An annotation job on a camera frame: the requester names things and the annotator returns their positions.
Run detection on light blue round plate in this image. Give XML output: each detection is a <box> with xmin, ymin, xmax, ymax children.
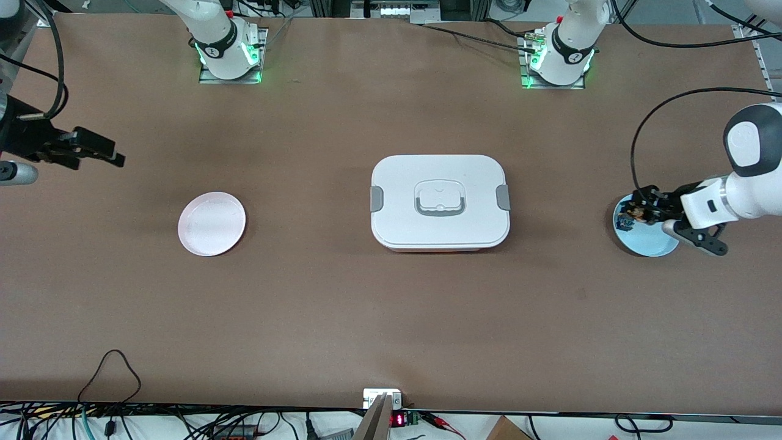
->
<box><xmin>612</xmin><ymin>192</ymin><xmax>681</xmax><ymax>257</ymax></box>

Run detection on pink round plate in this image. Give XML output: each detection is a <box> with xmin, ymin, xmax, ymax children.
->
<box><xmin>178</xmin><ymin>191</ymin><xmax>247</xmax><ymax>257</ymax></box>

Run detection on white lunch box grey clips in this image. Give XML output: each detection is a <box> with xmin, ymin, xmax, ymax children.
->
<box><xmin>370</xmin><ymin>154</ymin><xmax>511</xmax><ymax>253</ymax></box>

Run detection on brown cardboard box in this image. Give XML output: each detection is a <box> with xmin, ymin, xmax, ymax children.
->
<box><xmin>486</xmin><ymin>416</ymin><xmax>533</xmax><ymax>440</ymax></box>

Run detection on red alligator clip leads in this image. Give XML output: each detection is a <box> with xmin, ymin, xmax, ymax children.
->
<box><xmin>420</xmin><ymin>411</ymin><xmax>466</xmax><ymax>439</ymax></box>

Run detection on black power strip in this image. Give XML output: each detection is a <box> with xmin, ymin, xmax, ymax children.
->
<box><xmin>208</xmin><ymin>424</ymin><xmax>258</xmax><ymax>440</ymax></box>

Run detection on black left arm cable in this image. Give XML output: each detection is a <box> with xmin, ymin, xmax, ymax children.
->
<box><xmin>611</xmin><ymin>0</ymin><xmax>782</xmax><ymax>191</ymax></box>

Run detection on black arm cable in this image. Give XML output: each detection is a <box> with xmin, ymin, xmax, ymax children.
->
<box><xmin>0</xmin><ymin>0</ymin><xmax>67</xmax><ymax>120</ymax></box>
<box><xmin>611</xmin><ymin>0</ymin><xmax>782</xmax><ymax>191</ymax></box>

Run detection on black left camera bracket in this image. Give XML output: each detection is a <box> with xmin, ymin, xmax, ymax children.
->
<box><xmin>671</xmin><ymin>221</ymin><xmax>729</xmax><ymax>256</ymax></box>

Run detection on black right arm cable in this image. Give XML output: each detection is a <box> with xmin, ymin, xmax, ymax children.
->
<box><xmin>0</xmin><ymin>0</ymin><xmax>67</xmax><ymax>120</ymax></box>

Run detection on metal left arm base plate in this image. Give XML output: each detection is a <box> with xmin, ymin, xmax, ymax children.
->
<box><xmin>519</xmin><ymin>34</ymin><xmax>587</xmax><ymax>90</ymax></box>

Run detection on aluminium frame rail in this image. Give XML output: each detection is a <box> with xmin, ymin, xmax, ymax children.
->
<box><xmin>733</xmin><ymin>24</ymin><xmax>782</xmax><ymax>101</ymax></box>

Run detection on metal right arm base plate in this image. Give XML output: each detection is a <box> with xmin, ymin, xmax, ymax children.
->
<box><xmin>199</xmin><ymin>27</ymin><xmax>269</xmax><ymax>84</ymax></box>

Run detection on thin black looped cable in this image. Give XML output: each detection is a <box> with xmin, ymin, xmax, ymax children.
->
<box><xmin>78</xmin><ymin>350</ymin><xmax>142</xmax><ymax>404</ymax></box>

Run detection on black coiled cable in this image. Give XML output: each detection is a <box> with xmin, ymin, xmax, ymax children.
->
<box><xmin>614</xmin><ymin>414</ymin><xmax>674</xmax><ymax>433</ymax></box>

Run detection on thin grey cable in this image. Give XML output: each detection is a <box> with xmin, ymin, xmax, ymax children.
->
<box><xmin>264</xmin><ymin>15</ymin><xmax>295</xmax><ymax>48</ymax></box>

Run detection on short black table cable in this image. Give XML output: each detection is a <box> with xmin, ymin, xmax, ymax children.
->
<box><xmin>483</xmin><ymin>17</ymin><xmax>529</xmax><ymax>40</ymax></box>

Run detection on long black table cable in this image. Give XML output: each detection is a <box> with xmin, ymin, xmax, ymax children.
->
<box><xmin>412</xmin><ymin>21</ymin><xmax>541</xmax><ymax>53</ymax></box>

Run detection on aluminium frame with light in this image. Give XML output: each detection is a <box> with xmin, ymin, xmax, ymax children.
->
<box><xmin>350</xmin><ymin>0</ymin><xmax>442</xmax><ymax>20</ymax></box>

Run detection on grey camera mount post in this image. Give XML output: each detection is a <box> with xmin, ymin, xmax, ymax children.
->
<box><xmin>354</xmin><ymin>389</ymin><xmax>404</xmax><ymax>440</ymax></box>

